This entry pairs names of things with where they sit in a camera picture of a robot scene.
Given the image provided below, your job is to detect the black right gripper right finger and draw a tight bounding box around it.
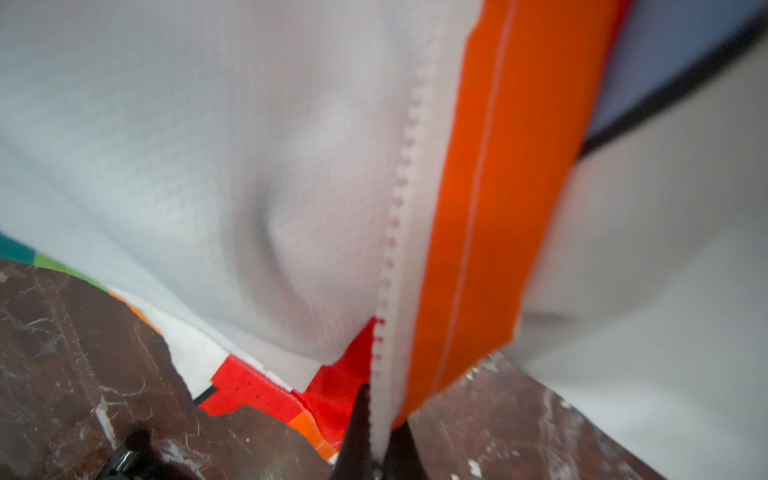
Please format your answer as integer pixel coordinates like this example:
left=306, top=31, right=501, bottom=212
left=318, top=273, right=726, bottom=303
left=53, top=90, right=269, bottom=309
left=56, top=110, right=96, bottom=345
left=383, top=422, right=428, bottom=480

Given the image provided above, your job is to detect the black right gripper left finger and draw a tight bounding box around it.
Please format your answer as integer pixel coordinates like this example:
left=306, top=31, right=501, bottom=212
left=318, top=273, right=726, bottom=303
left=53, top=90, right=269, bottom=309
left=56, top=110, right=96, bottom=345
left=330, top=384, right=373, bottom=480

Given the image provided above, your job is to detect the white colourful children's jacket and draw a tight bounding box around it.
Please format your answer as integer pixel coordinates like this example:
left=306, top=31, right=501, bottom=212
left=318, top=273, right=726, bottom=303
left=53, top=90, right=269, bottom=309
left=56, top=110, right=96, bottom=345
left=1, top=1, right=767, bottom=479

